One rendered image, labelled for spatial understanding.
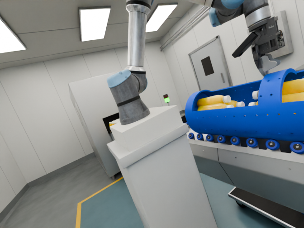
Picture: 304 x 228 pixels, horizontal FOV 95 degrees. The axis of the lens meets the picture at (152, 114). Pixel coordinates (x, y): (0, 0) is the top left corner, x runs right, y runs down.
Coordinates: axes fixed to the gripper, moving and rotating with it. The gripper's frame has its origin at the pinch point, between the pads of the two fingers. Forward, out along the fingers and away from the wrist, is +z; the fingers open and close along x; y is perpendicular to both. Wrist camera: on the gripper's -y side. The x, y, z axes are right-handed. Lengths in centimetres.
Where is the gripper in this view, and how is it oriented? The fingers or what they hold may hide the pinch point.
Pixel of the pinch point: (263, 75)
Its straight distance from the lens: 77.4
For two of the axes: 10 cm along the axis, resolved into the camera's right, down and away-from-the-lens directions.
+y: 4.9, -0.5, -8.7
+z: 3.3, 9.3, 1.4
